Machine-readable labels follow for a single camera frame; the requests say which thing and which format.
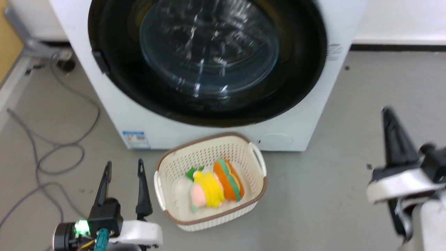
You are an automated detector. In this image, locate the white metal rail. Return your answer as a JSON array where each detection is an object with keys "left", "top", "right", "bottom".
[{"left": 0, "top": 55, "right": 37, "bottom": 131}]

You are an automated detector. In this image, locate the yellow-haired pink doll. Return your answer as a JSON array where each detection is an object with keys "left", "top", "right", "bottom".
[{"left": 186, "top": 166, "right": 226, "bottom": 212}]

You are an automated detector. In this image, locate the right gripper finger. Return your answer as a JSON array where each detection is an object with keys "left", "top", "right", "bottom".
[{"left": 381, "top": 106, "right": 421, "bottom": 169}]

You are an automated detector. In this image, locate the cream perforated laundry basket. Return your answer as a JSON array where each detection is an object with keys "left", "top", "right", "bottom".
[{"left": 154, "top": 132, "right": 268, "bottom": 232}]

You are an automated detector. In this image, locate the black round foot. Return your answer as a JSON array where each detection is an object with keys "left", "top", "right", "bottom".
[{"left": 57, "top": 59, "right": 76, "bottom": 73}]

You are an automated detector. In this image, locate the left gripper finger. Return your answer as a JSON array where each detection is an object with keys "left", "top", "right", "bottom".
[
  {"left": 135, "top": 158, "right": 153, "bottom": 221},
  {"left": 93, "top": 161, "right": 113, "bottom": 207}
]

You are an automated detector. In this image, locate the black round glass washer door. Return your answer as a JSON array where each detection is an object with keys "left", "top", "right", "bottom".
[{"left": 88, "top": 0, "right": 328, "bottom": 128}]

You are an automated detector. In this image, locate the grey metal bracket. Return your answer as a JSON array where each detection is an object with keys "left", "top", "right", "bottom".
[{"left": 3, "top": 5, "right": 72, "bottom": 60}]

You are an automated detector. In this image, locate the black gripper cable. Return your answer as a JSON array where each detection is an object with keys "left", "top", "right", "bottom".
[{"left": 386, "top": 198, "right": 416, "bottom": 244}]

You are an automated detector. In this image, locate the blue energy label sticker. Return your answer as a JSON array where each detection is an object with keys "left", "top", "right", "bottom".
[{"left": 122, "top": 131, "right": 151, "bottom": 150}]

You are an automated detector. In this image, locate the thin grey cable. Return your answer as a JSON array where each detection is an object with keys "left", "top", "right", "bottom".
[{"left": 0, "top": 108, "right": 88, "bottom": 230}]

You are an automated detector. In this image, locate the white front-load washing machine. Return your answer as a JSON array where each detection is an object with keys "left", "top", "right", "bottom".
[{"left": 49, "top": 0, "right": 368, "bottom": 152}]

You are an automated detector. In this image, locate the teal cable connector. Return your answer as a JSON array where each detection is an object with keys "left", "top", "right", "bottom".
[{"left": 94, "top": 228, "right": 109, "bottom": 251}]

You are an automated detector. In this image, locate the orange and green plush toy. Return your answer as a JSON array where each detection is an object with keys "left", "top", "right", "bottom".
[{"left": 213, "top": 158, "right": 245, "bottom": 203}]

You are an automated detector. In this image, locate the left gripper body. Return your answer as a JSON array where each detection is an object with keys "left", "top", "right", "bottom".
[{"left": 87, "top": 198, "right": 163, "bottom": 249}]

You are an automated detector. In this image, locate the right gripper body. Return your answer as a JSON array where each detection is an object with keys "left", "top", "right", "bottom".
[{"left": 366, "top": 142, "right": 446, "bottom": 205}]

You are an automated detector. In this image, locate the wooden panel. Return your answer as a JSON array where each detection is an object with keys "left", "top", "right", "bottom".
[{"left": 0, "top": 0, "right": 24, "bottom": 83}]

